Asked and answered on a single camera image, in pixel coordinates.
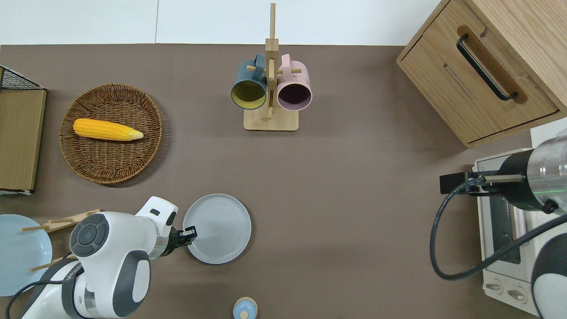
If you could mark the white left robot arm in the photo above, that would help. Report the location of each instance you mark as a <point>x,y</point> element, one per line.
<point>110,257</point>

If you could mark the white oven knob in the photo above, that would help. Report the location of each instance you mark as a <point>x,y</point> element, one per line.
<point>516,294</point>
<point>494,287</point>

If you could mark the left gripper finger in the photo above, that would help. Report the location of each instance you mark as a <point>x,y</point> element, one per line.
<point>189,231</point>
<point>186,242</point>

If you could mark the round wicker tray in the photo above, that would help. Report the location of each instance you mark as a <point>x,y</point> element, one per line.
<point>110,159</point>

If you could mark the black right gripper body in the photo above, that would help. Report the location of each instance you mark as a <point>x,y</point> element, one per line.
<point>489,188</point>

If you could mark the small light blue jar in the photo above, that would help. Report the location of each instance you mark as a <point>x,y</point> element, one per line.
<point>245,308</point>

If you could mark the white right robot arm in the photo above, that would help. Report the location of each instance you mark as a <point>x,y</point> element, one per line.
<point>549,177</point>

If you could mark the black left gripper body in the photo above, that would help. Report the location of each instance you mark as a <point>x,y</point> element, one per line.
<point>176,241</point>

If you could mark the gray round plate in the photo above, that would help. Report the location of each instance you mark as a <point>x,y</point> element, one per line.
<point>221,230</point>

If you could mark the brown table mat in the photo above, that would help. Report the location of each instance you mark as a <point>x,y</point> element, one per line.
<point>354,199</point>

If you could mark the light blue plate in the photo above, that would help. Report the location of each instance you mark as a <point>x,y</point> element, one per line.
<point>22,252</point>

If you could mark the wooden mug rack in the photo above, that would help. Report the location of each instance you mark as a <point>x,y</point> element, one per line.
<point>271,119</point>

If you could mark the light wooden cabinet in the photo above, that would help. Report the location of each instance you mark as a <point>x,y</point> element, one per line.
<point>509,26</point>

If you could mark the white toaster oven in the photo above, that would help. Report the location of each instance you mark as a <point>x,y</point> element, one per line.
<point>500,266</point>

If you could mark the pink mug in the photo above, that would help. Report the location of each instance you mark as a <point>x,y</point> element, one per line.
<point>294,95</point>

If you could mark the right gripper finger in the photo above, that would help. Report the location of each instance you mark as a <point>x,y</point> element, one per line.
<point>454,183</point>

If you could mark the dark teal mug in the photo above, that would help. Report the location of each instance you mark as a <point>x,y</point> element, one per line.
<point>248,95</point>

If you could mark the yellow corn cob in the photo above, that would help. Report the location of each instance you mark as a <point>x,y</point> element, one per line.
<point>106,129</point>

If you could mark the wooden plate stand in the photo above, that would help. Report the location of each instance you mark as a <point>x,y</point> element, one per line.
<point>62,221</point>

